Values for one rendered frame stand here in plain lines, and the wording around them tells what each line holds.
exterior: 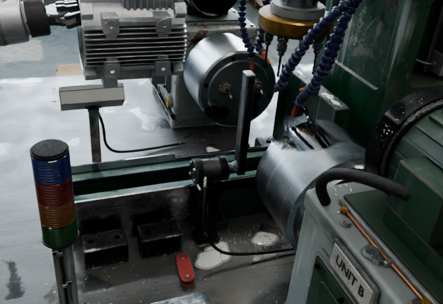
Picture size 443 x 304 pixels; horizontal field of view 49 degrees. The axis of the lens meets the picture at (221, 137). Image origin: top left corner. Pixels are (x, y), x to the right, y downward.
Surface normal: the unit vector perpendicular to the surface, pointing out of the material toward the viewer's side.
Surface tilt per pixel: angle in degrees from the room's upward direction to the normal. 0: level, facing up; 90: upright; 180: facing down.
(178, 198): 90
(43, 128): 0
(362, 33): 90
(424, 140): 50
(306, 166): 39
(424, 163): 0
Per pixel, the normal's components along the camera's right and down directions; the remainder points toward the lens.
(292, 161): -0.64, -0.51
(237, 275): 0.07, -0.87
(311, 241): -0.94, 0.11
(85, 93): 0.30, -0.17
